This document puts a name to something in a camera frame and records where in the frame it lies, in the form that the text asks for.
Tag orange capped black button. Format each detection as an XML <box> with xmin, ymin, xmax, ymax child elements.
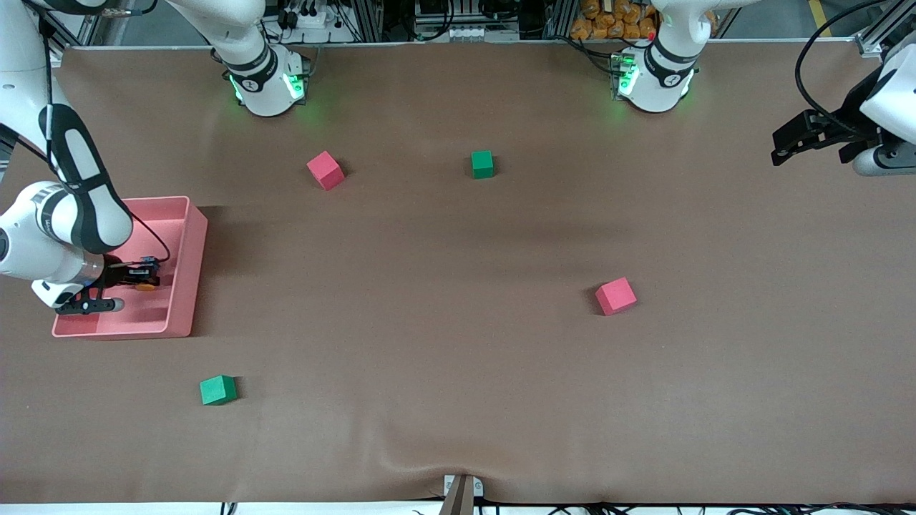
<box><xmin>136</xmin><ymin>255</ymin><xmax>162</xmax><ymax>292</ymax></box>

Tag white terminal block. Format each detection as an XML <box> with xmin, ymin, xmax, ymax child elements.
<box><xmin>428</xmin><ymin>25</ymin><xmax>520</xmax><ymax>42</ymax></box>

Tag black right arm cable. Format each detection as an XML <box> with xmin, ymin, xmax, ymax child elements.
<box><xmin>39</xmin><ymin>14</ymin><xmax>172</xmax><ymax>265</ymax></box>

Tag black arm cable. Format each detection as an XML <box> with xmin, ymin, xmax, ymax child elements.
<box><xmin>795</xmin><ymin>0</ymin><xmax>888</xmax><ymax>140</ymax></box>
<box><xmin>39</xmin><ymin>14</ymin><xmax>172</xmax><ymax>265</ymax></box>

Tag pink foam cube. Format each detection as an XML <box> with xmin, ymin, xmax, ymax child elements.
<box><xmin>595</xmin><ymin>277</ymin><xmax>638</xmax><ymax>317</ymax></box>
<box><xmin>306</xmin><ymin>150</ymin><xmax>346</xmax><ymax>192</ymax></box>

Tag metal table edge bracket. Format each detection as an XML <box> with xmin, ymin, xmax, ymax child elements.
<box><xmin>443</xmin><ymin>474</ymin><xmax>484</xmax><ymax>499</ymax></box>

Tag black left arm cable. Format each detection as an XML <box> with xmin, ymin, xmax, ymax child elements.
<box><xmin>795</xmin><ymin>0</ymin><xmax>888</xmax><ymax>140</ymax></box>

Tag brown table cover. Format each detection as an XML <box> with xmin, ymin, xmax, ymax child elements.
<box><xmin>0</xmin><ymin>39</ymin><xmax>916</xmax><ymax>505</ymax></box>

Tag pink plastic bin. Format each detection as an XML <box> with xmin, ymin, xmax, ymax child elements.
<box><xmin>52</xmin><ymin>196</ymin><xmax>209</xmax><ymax>339</ymax></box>

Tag white power strip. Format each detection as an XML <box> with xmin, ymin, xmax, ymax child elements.
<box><xmin>276</xmin><ymin>0</ymin><xmax>348</xmax><ymax>29</ymax></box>

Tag aluminium frame profile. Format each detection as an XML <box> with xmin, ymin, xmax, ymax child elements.
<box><xmin>855</xmin><ymin>0</ymin><xmax>916</xmax><ymax>58</ymax></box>
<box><xmin>43</xmin><ymin>0</ymin><xmax>115</xmax><ymax>51</ymax></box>

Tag orange snack bags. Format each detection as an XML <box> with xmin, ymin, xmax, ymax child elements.
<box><xmin>570</xmin><ymin>0</ymin><xmax>716</xmax><ymax>41</ymax></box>

